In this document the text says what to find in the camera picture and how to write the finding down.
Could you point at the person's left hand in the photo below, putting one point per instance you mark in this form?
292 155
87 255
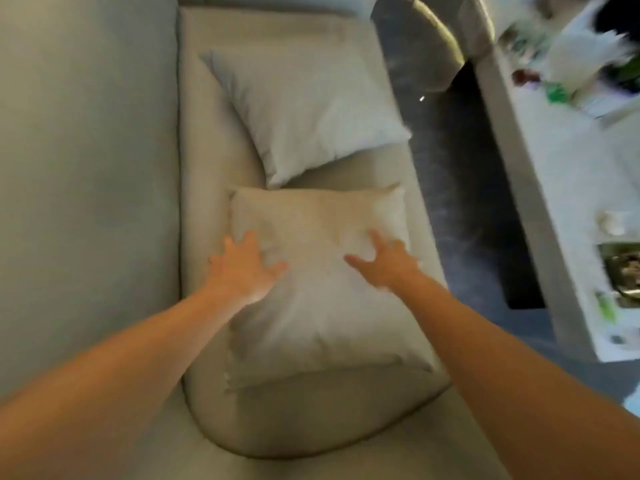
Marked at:
240 274

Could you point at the person's right hand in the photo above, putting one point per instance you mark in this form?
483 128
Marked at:
392 264

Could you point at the beige cushion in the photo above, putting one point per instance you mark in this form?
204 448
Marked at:
320 314

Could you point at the white cushion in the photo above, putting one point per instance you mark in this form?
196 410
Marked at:
310 109

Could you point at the beige leather sofa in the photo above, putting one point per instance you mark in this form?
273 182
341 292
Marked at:
100 144

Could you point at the person's right forearm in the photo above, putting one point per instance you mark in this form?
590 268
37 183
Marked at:
510 374

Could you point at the person's left forearm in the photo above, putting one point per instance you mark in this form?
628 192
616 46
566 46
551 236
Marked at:
110 379

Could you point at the white marble coffee table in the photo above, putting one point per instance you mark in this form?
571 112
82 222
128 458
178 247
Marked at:
565 174

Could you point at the small white cup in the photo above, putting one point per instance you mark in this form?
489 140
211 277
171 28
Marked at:
612 222

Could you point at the small dark red item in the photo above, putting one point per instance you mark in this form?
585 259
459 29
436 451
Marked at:
525 77

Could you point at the gold tray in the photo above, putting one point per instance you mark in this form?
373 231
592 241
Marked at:
625 274

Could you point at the small green item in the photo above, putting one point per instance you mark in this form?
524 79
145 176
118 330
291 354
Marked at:
557 93

